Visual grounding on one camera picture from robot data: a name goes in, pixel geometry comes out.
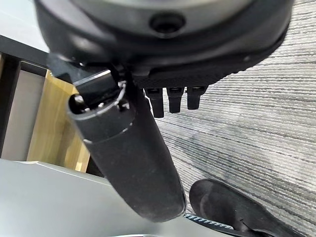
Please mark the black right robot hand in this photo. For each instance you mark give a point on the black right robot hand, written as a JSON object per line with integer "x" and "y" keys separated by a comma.
{"x": 128, "y": 153}

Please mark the dark robot foot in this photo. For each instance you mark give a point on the dark robot foot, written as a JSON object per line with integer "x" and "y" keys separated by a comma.
{"x": 222, "y": 205}

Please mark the wooden shoe rack black frame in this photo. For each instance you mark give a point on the wooden shoe rack black frame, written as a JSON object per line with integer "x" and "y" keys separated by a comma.
{"x": 51, "y": 118}

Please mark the silver robot leg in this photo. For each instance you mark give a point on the silver robot leg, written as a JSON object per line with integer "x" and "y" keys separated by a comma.
{"x": 49, "y": 202}

